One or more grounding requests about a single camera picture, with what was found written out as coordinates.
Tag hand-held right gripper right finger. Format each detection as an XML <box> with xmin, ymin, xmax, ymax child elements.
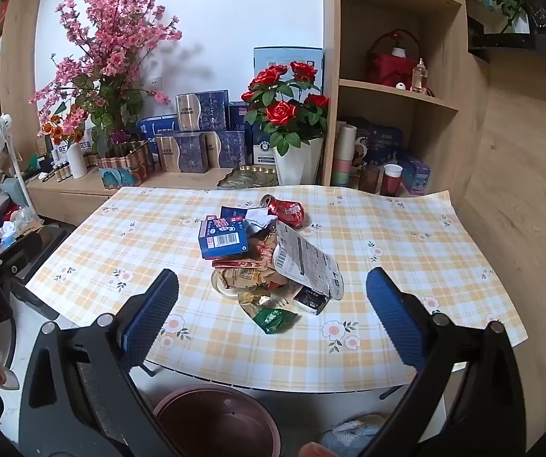
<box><xmin>363</xmin><ymin>267</ymin><xmax>525</xmax><ymax>457</ymax></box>

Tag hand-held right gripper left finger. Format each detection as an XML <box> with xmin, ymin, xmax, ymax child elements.
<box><xmin>18</xmin><ymin>269</ymin><xmax>181</xmax><ymax>457</ymax></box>

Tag round clear plastic lid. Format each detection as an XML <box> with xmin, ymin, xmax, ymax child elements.
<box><xmin>211</xmin><ymin>269</ymin><xmax>245</xmax><ymax>300</ymax></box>

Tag small black packet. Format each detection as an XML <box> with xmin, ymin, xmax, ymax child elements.
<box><xmin>293</xmin><ymin>286</ymin><xmax>329</xmax><ymax>316</ymax></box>

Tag brown snack wrapper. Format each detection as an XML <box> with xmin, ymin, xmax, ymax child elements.
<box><xmin>212</xmin><ymin>231</ymin><xmax>285</xmax><ymax>293</ymax></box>

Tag blue carton box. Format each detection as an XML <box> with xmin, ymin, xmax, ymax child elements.
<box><xmin>198</xmin><ymin>216</ymin><xmax>250</xmax><ymax>260</ymax></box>

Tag gold foil wrapper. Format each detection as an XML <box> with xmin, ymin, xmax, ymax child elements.
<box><xmin>237</xmin><ymin>292</ymin><xmax>274</xmax><ymax>317</ymax></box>

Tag white labelled plastic bag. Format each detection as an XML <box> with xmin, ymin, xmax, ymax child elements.
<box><xmin>273</xmin><ymin>221</ymin><xmax>346</xmax><ymax>302</ymax></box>

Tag green snack wrapper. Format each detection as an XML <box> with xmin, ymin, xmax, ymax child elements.
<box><xmin>253</xmin><ymin>307</ymin><xmax>298</xmax><ymax>335</ymax></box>

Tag brown plastic bin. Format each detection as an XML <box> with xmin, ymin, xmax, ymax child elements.
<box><xmin>151</xmin><ymin>385</ymin><xmax>283</xmax><ymax>457</ymax></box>

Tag grey foil bag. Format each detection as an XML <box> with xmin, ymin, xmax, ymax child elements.
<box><xmin>244</xmin><ymin>207</ymin><xmax>278</xmax><ymax>239</ymax></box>

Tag crushed red can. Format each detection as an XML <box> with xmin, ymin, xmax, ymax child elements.
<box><xmin>259</xmin><ymin>194</ymin><xmax>306</xmax><ymax>229</ymax></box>

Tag wooden sideboard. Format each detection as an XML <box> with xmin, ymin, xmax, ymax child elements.
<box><xmin>25</xmin><ymin>166</ymin><xmax>278</xmax><ymax>227</ymax></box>

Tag row of small bottles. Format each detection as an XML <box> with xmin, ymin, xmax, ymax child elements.
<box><xmin>40</xmin><ymin>150</ymin><xmax>71</xmax><ymax>182</ymax></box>

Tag orange artificial flowers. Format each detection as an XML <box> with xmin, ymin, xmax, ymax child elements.
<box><xmin>40</xmin><ymin>114</ymin><xmax>71</xmax><ymax>146</ymax></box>

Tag crumpled clear plastic bag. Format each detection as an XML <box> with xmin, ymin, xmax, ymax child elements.
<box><xmin>320</xmin><ymin>414</ymin><xmax>388</xmax><ymax>457</ymax></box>

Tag red paper cup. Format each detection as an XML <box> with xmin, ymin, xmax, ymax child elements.
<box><xmin>380</xmin><ymin>164</ymin><xmax>404</xmax><ymax>197</ymax></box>

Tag brown cup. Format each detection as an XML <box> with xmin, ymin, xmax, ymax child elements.
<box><xmin>358</xmin><ymin>166</ymin><xmax>380</xmax><ymax>194</ymax></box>

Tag small purple box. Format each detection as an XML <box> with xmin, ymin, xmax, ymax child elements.
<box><xmin>399</xmin><ymin>150</ymin><xmax>431</xmax><ymax>196</ymax></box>

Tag tall wooden cabinet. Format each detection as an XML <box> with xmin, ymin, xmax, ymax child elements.
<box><xmin>0</xmin><ymin>0</ymin><xmax>45</xmax><ymax>158</ymax></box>

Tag gold leaf tray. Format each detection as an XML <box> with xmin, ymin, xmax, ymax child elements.
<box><xmin>218</xmin><ymin>164</ymin><xmax>279</xmax><ymax>189</ymax></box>

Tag stack of pastel paper cups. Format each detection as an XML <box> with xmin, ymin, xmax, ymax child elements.
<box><xmin>331</xmin><ymin>121</ymin><xmax>358</xmax><ymax>188</ymax></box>

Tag blue illustrated box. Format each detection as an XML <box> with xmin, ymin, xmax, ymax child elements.
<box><xmin>351</xmin><ymin>117</ymin><xmax>404</xmax><ymax>167</ymax></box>

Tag wooden shelf unit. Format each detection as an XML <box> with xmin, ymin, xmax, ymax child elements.
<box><xmin>320</xmin><ymin>0</ymin><xmax>490</xmax><ymax>198</ymax></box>

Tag flat blue box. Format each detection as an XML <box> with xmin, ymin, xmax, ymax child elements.
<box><xmin>138</xmin><ymin>114</ymin><xmax>181</xmax><ymax>142</ymax></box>

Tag white blue emblem box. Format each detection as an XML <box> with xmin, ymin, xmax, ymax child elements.
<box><xmin>251</xmin><ymin>124</ymin><xmax>278</xmax><ymax>166</ymax></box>

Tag pink blossom flower arrangement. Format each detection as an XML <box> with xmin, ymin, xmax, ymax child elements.
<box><xmin>29</xmin><ymin>0</ymin><xmax>183</xmax><ymax>153</ymax></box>

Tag small blue box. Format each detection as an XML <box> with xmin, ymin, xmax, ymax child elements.
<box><xmin>229</xmin><ymin>101</ymin><xmax>255</xmax><ymax>131</ymax></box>

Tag red rose plant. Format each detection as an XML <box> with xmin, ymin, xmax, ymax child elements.
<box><xmin>240</xmin><ymin>61</ymin><xmax>331</xmax><ymax>157</ymax></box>

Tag glass perfume bottle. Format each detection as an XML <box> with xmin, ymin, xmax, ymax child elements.
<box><xmin>411</xmin><ymin>58</ymin><xmax>430</xmax><ymax>95</ymax></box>

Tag red gift basket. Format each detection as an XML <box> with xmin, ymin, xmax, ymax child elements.
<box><xmin>366</xmin><ymin>29</ymin><xmax>422</xmax><ymax>91</ymax></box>

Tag tall light blue box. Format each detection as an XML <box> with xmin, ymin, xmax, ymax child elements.
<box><xmin>253</xmin><ymin>46</ymin><xmax>323</xmax><ymax>96</ymax></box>

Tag black wall shelf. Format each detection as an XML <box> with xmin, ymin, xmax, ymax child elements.
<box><xmin>468</xmin><ymin>29</ymin><xmax>546</xmax><ymax>62</ymax></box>

